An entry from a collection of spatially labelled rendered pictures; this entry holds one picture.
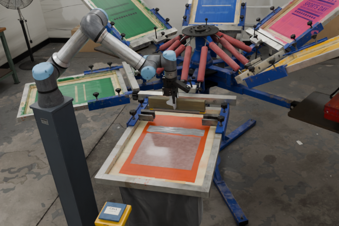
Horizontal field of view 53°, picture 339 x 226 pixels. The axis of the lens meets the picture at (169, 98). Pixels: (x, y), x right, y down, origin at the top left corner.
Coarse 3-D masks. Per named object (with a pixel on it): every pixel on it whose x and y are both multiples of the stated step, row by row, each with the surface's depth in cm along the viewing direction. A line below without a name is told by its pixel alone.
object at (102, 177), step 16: (208, 112) 225; (128, 128) 211; (112, 160) 184; (208, 160) 178; (96, 176) 174; (112, 176) 173; (208, 176) 167; (176, 192) 163; (192, 192) 160; (208, 192) 158
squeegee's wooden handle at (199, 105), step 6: (150, 96) 213; (150, 102) 213; (156, 102) 212; (162, 102) 211; (180, 102) 207; (186, 102) 206; (192, 102) 205; (198, 102) 204; (204, 102) 203; (180, 108) 209; (186, 108) 208; (192, 108) 207; (198, 108) 206; (204, 108) 205
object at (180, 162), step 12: (180, 120) 222; (192, 120) 220; (204, 132) 207; (180, 144) 198; (192, 144) 197; (204, 144) 196; (168, 156) 189; (180, 156) 188; (192, 156) 187; (168, 168) 180; (180, 168) 179; (192, 168) 178; (180, 180) 171; (192, 180) 171
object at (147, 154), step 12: (156, 120) 224; (168, 120) 223; (144, 132) 212; (156, 132) 211; (144, 144) 201; (156, 144) 200; (168, 144) 199; (132, 156) 191; (144, 156) 191; (156, 156) 190; (132, 168) 182; (144, 168) 181; (156, 168) 181
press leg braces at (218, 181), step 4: (228, 136) 356; (224, 140) 350; (228, 140) 350; (216, 164) 302; (216, 168) 301; (216, 172) 300; (216, 176) 299; (220, 176) 299; (216, 180) 299; (220, 180) 298
